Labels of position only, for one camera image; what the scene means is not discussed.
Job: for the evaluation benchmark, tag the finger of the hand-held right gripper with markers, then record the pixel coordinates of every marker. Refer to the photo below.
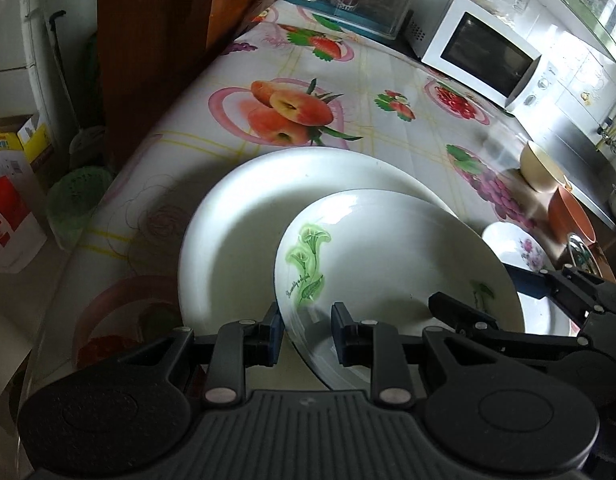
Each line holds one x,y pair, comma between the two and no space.
452,310
530,282

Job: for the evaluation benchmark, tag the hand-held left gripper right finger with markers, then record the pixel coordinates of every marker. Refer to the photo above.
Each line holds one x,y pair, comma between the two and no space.
340,335

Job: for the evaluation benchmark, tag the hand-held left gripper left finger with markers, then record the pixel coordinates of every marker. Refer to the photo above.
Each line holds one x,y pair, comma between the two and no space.
274,335

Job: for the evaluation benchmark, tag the white plate pink flower print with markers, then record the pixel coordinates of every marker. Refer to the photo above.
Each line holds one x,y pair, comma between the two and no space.
512,245

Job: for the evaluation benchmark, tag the small orange bowl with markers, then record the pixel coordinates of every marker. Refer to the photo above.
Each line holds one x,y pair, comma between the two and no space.
582,255

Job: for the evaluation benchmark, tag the brown bowl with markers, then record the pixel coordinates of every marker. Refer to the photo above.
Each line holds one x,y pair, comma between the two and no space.
562,215

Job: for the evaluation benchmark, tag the white plate green flower print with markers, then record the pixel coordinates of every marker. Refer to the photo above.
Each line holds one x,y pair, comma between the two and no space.
387,260

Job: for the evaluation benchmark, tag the large plain white plate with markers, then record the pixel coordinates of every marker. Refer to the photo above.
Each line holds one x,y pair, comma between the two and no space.
228,240

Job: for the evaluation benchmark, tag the cream bowl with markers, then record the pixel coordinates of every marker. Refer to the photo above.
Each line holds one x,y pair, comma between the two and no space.
535,170

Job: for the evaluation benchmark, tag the stainless steel counter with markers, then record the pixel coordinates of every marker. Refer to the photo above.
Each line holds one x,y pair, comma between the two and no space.
572,145

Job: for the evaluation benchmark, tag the white microwave oven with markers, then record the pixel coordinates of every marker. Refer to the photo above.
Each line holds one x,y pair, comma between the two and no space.
487,55

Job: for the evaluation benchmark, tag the green plastic basket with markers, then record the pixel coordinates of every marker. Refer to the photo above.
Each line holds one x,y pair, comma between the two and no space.
78,195

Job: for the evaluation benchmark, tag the fruit print tablecloth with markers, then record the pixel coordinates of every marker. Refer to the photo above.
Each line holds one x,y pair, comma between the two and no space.
368,70

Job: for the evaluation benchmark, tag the clear plastic bag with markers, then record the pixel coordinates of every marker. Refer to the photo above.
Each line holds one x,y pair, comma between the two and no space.
505,0

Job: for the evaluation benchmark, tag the red and white box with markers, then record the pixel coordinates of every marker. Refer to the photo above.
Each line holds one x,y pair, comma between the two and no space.
10,225

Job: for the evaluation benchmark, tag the brown wooden cabinet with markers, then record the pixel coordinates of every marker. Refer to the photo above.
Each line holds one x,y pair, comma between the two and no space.
158,50

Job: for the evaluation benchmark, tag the clear plastic cup cabinet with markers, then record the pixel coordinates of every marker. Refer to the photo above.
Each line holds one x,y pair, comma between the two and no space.
377,5

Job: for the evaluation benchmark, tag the yellow cardboard box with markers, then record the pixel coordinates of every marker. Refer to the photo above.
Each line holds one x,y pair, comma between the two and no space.
23,142

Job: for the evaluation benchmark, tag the mop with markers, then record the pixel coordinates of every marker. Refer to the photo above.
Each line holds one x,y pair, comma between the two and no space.
63,75

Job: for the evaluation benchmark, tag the white refrigerator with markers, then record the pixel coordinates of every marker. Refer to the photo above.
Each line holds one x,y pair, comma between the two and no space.
18,35

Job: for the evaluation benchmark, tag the yellow wall pipes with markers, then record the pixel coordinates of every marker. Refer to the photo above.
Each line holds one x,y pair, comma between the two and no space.
612,132

